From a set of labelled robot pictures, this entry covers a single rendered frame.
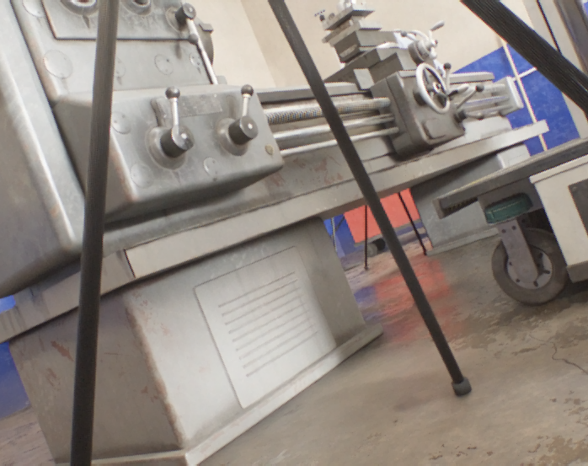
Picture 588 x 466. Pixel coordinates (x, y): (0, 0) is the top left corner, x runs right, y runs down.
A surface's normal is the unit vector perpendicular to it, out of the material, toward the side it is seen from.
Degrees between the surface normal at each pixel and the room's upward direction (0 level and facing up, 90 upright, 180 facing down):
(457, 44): 90
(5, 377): 90
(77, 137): 90
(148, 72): 90
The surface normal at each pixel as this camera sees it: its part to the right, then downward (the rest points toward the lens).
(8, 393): 0.69, -0.30
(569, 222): -0.61, 0.22
